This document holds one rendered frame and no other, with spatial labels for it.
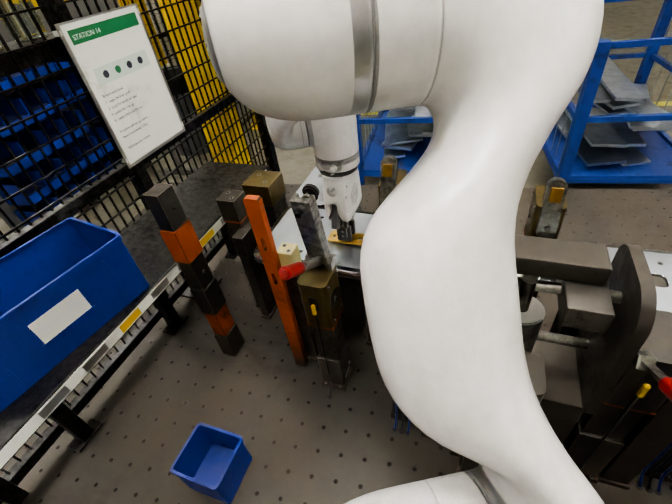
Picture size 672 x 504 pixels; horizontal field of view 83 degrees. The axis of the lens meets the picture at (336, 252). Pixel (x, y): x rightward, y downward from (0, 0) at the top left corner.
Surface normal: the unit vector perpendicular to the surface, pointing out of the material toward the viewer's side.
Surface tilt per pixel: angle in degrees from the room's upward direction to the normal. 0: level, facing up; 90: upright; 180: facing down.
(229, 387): 0
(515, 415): 52
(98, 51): 90
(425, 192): 32
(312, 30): 82
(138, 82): 90
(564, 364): 0
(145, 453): 0
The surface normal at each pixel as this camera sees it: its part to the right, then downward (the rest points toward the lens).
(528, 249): -0.11, -0.76
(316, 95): 0.14, 0.91
